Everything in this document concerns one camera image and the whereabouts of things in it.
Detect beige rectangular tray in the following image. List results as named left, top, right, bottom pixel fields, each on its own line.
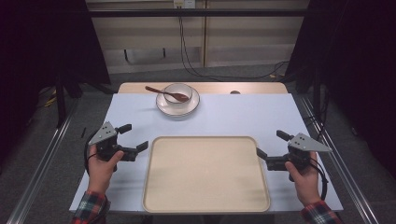
left=142, top=135, right=272, bottom=215

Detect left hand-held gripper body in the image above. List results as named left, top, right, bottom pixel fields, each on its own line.
left=88, top=121, right=138, bottom=172

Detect white plate with dark rim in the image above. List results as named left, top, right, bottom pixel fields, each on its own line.
left=155, top=85, right=201, bottom=119

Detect black horizontal metal bar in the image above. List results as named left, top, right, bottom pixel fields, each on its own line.
left=88, top=7, right=314, bottom=19

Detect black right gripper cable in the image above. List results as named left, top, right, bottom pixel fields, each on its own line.
left=309, top=157, right=330, bottom=202

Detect white table mat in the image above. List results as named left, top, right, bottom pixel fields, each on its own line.
left=68, top=92, right=345, bottom=215

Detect white wall socket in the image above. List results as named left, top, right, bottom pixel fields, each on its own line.
left=173, top=0, right=197, bottom=9

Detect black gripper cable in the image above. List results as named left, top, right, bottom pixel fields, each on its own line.
left=83, top=130, right=101, bottom=175
left=309, top=157, right=330, bottom=202

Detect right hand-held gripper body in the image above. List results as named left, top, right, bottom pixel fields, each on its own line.
left=265, top=133, right=332, bottom=172

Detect person's left hand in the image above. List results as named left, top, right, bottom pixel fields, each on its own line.
left=86, top=145, right=125, bottom=196

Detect white bowl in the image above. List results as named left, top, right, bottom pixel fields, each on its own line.
left=163, top=82, right=194, bottom=105

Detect brown wooden spoon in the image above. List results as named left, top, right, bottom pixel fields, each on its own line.
left=144, top=85, right=191, bottom=104

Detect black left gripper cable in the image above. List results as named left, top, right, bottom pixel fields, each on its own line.
left=83, top=130, right=101, bottom=175

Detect black floor cables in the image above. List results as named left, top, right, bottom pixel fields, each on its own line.
left=303, top=88, right=331, bottom=143

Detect black wall cable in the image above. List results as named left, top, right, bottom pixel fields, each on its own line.
left=177, top=16, right=290, bottom=80

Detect black metal stand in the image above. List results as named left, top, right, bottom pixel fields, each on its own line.
left=54, top=73, right=68, bottom=129

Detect person's right hand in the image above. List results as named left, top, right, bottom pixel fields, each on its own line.
left=284, top=151, right=322, bottom=207

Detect black curtain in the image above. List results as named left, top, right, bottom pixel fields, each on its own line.
left=0, top=0, right=112, bottom=169
left=284, top=0, right=396, bottom=180

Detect yellow floor cable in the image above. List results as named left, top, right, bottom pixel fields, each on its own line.
left=42, top=89, right=59, bottom=108

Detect aluminium floor rail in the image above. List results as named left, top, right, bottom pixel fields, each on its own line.
left=5, top=96, right=81, bottom=224
left=297, top=94, right=380, bottom=224

